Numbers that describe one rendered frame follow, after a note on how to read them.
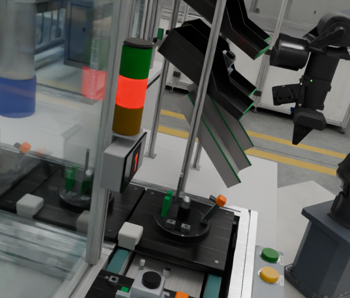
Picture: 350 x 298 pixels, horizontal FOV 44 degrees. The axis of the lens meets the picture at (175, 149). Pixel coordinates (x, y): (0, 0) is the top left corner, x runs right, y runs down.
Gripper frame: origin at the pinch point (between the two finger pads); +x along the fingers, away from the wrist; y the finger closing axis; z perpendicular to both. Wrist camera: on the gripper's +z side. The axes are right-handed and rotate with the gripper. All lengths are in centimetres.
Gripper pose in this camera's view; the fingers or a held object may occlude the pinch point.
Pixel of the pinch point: (299, 129)
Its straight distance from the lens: 97.0
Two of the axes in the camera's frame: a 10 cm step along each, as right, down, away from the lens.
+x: -1.9, 8.8, 4.2
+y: -2.2, 3.8, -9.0
